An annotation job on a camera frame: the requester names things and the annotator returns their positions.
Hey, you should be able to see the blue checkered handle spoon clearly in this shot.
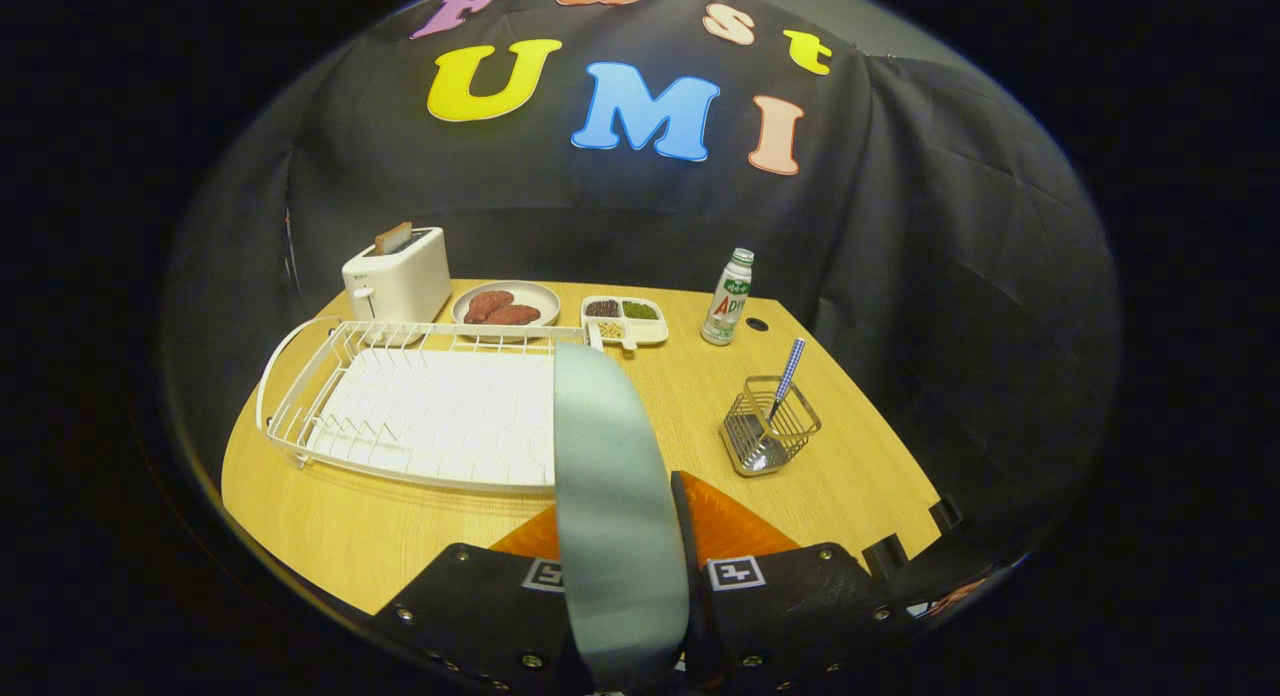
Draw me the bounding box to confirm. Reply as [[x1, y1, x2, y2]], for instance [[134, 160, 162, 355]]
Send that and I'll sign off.
[[765, 338, 807, 424]]

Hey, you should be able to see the metal wire basket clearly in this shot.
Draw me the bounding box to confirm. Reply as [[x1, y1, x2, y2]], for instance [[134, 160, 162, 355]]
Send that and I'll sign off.
[[719, 375, 822, 477]]

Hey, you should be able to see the white toaster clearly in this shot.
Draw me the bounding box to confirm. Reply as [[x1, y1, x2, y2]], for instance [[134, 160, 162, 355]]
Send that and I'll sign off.
[[341, 226, 453, 325]]

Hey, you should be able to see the white divided snack tray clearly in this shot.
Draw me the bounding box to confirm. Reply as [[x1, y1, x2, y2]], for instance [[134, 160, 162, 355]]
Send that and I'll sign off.
[[581, 295, 670, 351]]

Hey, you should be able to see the round beige plate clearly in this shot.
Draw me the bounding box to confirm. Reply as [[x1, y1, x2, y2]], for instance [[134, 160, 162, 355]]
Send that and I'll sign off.
[[452, 280, 562, 329]]

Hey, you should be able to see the pale green plate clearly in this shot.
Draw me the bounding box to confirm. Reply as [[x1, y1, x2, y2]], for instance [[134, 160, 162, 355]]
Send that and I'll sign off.
[[553, 342, 691, 692]]

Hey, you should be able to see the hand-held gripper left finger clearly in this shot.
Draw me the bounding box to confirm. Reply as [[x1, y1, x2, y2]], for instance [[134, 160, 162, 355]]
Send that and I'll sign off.
[[365, 504, 591, 696]]

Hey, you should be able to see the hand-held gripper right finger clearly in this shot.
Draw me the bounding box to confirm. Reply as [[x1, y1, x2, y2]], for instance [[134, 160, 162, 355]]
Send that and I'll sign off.
[[668, 471, 919, 691]]

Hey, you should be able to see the white drink bottle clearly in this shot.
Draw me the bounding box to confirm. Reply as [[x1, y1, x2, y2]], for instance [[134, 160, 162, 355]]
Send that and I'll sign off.
[[701, 247, 755, 347]]

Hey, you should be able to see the white dish rack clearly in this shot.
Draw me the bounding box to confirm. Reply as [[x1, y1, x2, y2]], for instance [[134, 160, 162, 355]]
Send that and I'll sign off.
[[256, 316, 606, 495]]

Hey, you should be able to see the black backdrop cloth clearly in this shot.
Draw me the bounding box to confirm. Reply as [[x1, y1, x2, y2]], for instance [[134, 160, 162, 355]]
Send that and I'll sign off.
[[165, 0, 1121, 577]]

